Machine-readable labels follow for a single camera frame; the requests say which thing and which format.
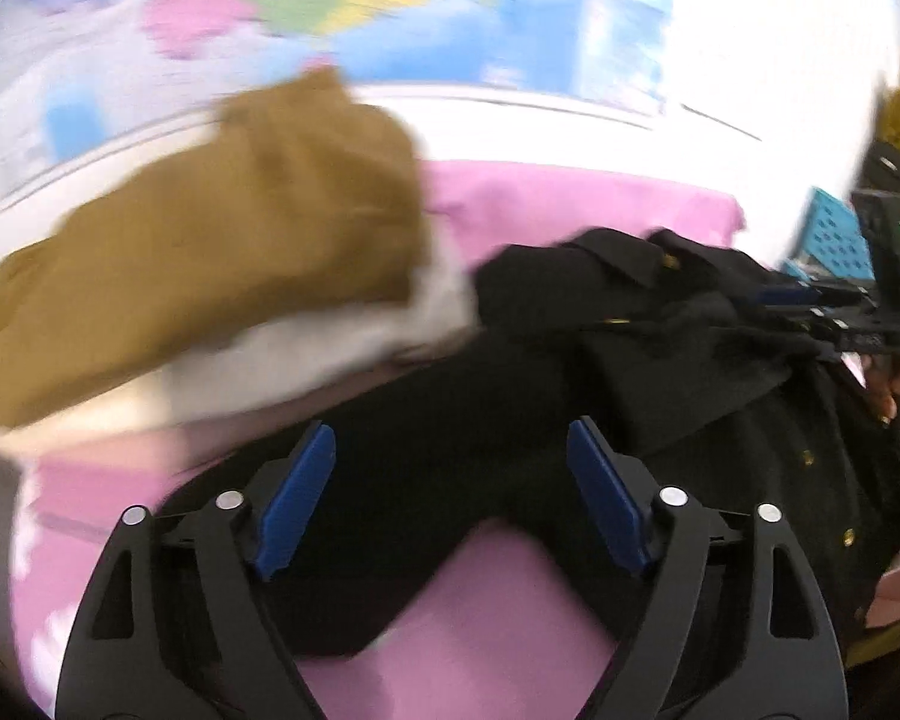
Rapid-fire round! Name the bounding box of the black coat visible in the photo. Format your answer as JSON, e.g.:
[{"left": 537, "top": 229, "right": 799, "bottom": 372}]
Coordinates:
[{"left": 160, "top": 229, "right": 900, "bottom": 660}]

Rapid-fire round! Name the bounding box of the person's right hand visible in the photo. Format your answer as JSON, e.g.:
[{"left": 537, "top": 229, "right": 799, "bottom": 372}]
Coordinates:
[{"left": 862, "top": 356, "right": 900, "bottom": 421}]

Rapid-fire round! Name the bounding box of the upper blue plastic basket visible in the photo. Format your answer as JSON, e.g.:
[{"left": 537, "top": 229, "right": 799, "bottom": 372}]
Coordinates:
[{"left": 782, "top": 188, "right": 873, "bottom": 283}]

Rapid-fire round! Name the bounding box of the pink floral bed sheet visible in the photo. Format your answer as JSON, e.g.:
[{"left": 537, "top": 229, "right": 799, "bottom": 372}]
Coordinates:
[{"left": 5, "top": 159, "right": 900, "bottom": 720}]

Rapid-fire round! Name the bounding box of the cream folded garment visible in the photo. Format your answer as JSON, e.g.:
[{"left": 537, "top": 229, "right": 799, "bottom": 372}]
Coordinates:
[{"left": 0, "top": 224, "right": 476, "bottom": 458}]

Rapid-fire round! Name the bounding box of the mustard folded garment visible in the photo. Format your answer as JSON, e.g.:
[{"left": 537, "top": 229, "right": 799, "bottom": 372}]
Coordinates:
[{"left": 0, "top": 67, "right": 429, "bottom": 427}]

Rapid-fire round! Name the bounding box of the colourful wall map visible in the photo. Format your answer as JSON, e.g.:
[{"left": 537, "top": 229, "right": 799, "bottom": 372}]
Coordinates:
[{"left": 0, "top": 0, "right": 673, "bottom": 200}]

